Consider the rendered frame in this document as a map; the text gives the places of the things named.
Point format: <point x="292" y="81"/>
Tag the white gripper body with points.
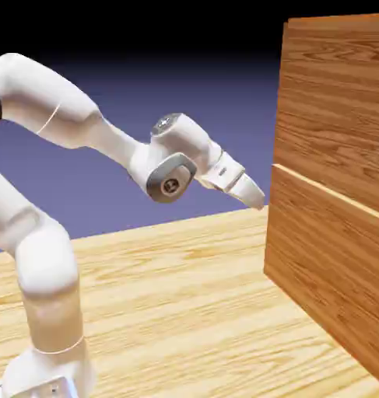
<point x="246" y="189"/>

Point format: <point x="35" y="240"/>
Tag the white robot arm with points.
<point x="52" y="105"/>

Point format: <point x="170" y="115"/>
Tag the wooden cabinet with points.
<point x="332" y="186"/>

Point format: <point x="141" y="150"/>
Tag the wooden bottom cabinet door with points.
<point x="326" y="255"/>

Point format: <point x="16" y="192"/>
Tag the wooden cabinet door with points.
<point x="332" y="108"/>
<point x="326" y="255"/>

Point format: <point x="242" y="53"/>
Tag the wooden top cabinet door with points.
<point x="332" y="108"/>

